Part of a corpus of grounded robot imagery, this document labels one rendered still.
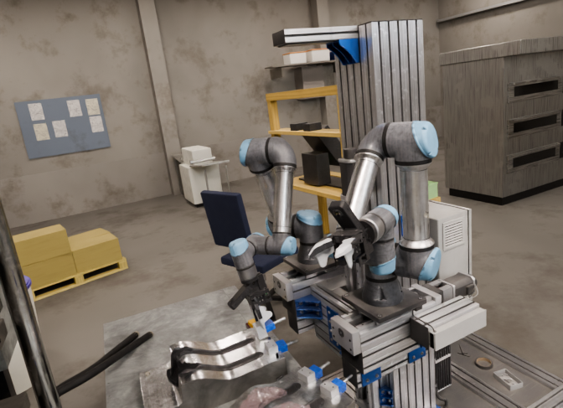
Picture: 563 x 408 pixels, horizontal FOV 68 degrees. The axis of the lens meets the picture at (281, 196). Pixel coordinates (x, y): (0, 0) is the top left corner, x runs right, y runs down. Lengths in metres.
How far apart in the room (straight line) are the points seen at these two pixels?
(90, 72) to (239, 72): 3.01
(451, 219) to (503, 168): 4.27
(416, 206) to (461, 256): 0.66
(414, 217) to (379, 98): 0.48
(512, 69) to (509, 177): 1.37
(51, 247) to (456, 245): 4.19
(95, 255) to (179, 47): 5.29
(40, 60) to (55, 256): 4.68
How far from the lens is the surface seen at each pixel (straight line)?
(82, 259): 5.25
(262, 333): 1.73
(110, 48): 9.05
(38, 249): 5.11
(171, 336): 2.09
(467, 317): 1.73
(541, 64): 6.63
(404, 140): 1.36
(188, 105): 9.22
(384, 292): 1.57
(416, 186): 1.40
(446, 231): 1.91
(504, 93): 6.04
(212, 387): 1.58
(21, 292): 1.46
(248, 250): 1.62
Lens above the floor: 1.82
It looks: 14 degrees down
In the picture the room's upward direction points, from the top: 7 degrees counter-clockwise
